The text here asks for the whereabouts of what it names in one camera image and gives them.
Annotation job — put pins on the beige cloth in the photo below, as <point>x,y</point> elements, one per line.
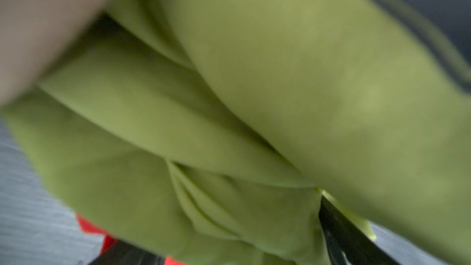
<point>34,33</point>

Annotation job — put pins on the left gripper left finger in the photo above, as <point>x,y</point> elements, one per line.
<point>122,253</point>

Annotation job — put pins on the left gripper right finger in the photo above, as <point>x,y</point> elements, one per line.
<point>346,244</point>

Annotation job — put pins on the green cloth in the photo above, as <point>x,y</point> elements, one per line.
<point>208,131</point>

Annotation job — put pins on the red cloth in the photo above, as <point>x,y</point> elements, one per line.
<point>89,228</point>

